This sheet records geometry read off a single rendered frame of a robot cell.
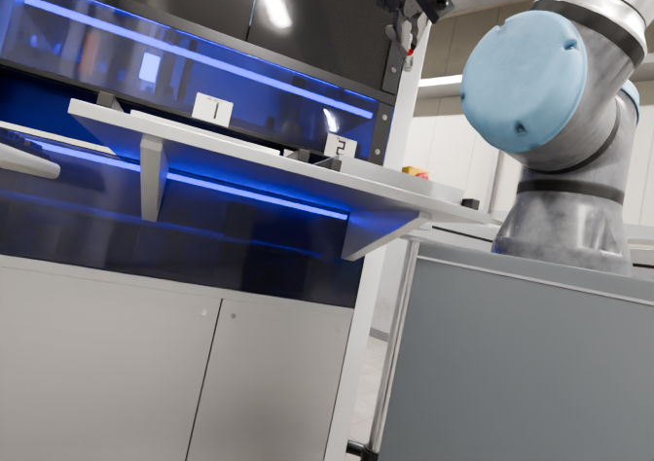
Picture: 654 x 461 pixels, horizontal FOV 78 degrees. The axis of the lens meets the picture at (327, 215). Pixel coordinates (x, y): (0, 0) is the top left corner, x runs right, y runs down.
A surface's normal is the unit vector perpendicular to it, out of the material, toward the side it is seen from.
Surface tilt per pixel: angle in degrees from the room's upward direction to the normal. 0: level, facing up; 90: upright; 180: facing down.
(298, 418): 90
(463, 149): 90
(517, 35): 96
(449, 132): 90
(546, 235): 72
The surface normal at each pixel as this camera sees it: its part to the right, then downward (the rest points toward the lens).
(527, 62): -0.78, -0.09
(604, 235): -0.54, -0.17
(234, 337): 0.34, 0.01
